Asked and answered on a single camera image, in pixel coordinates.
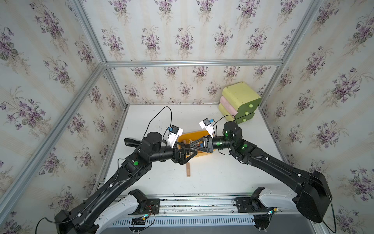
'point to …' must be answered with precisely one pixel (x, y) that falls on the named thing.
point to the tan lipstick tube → (188, 169)
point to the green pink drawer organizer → (238, 102)
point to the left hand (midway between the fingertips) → (193, 152)
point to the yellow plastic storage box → (191, 136)
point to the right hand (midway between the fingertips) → (193, 147)
